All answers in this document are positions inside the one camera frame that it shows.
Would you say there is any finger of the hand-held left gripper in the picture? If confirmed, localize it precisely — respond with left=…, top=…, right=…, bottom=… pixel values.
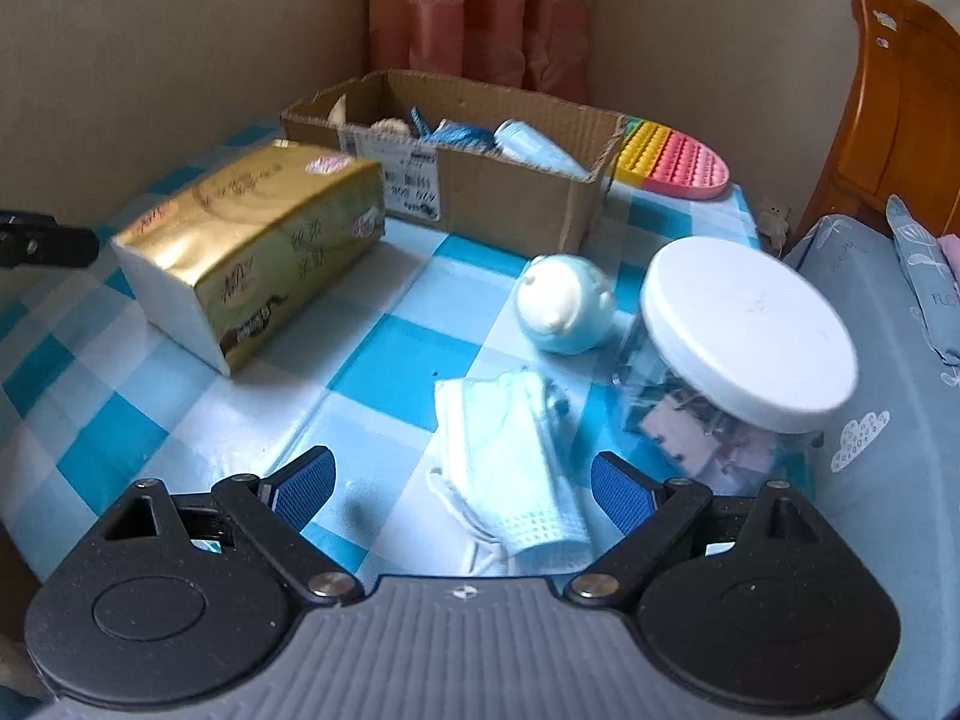
left=0, top=212, right=101, bottom=269

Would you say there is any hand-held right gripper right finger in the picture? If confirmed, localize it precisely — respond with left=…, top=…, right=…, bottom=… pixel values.
left=562, top=450, right=860, bottom=605

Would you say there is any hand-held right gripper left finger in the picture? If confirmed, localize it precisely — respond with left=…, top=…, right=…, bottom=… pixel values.
left=101, top=445, right=366, bottom=605

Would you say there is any blue face mask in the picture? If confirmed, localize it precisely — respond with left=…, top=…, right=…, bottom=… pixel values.
left=427, top=370, right=593, bottom=578
left=493, top=118, right=593, bottom=179

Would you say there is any cardboard box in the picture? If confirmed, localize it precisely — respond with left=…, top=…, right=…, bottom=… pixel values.
left=280, top=69, right=631, bottom=256

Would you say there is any light blue corded cloth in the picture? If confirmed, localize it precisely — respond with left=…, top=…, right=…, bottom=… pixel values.
left=409, top=106, right=496, bottom=149

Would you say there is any blue checkered tablecloth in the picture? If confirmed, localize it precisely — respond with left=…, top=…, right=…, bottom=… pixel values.
left=0, top=116, right=826, bottom=593

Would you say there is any white and blue pig toy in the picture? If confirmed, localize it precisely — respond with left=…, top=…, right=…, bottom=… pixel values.
left=515, top=253, right=617, bottom=355

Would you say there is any gold tissue pack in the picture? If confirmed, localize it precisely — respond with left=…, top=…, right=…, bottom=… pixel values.
left=111, top=141, right=387, bottom=376

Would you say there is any clear jar with white lid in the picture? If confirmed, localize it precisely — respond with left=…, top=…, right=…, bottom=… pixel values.
left=611, top=236, right=860, bottom=496

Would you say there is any blue-grey quilt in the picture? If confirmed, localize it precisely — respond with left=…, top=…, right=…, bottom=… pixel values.
left=784, top=214, right=960, bottom=720

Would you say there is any rainbow pop bubble toy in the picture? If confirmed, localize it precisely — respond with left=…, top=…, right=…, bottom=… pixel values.
left=611, top=116, right=730, bottom=202

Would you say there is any blue printed pillow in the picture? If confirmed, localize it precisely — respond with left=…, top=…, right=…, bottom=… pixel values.
left=885, top=193, right=960, bottom=387

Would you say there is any pink curtain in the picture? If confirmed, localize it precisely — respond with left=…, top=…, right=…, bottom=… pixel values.
left=367, top=0, right=593, bottom=102

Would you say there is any white wall socket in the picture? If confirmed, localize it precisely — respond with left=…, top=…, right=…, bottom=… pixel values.
left=757, top=199, right=792, bottom=248

